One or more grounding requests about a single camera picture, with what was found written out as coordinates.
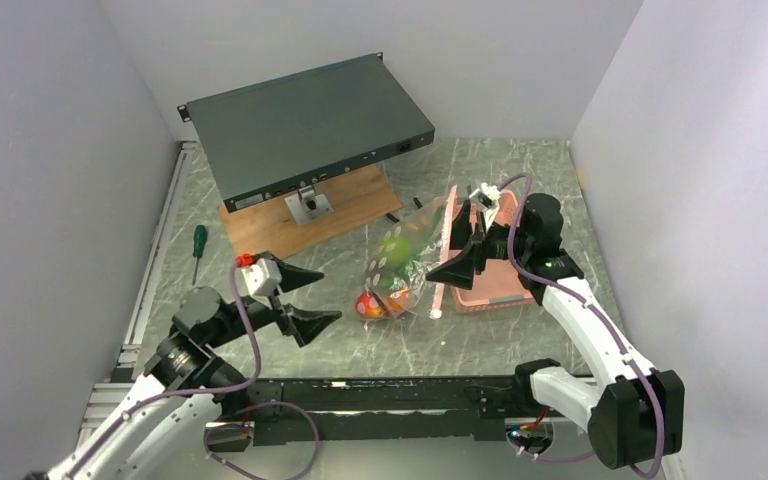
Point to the metal bracket with knob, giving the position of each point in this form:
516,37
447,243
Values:
307,204

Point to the aluminium frame rail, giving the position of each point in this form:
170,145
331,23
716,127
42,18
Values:
106,393

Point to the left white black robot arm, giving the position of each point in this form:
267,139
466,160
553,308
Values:
202,371

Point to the green fake bean pod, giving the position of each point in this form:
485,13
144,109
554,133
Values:
426,241

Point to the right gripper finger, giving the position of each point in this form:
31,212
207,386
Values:
459,271
461,227

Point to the clear zip top bag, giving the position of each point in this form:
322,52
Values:
394,275

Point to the dark grey rack server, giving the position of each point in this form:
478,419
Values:
275,137

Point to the pink perforated plastic basket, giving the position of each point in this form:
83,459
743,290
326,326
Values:
496,287

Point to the orange black pliers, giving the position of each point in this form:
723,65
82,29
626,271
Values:
407,208

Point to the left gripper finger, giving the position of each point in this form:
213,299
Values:
294,277
304,326

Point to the orange fake fruit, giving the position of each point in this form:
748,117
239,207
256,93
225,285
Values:
400,301

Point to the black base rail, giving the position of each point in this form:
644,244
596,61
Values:
483,408

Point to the green fake apple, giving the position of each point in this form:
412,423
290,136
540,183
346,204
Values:
397,251

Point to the brown wooden board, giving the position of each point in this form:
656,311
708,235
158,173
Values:
357,199

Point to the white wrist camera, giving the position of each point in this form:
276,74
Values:
260,274
486,197

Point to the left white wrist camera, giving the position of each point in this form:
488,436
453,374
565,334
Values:
260,274

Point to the green handled screwdriver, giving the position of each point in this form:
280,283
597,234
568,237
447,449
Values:
200,237

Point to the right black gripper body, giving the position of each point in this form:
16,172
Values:
497,242

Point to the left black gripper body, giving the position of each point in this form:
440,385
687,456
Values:
279,308

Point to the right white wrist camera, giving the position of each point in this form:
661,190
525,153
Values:
486,197

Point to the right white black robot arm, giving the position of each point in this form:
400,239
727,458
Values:
633,412

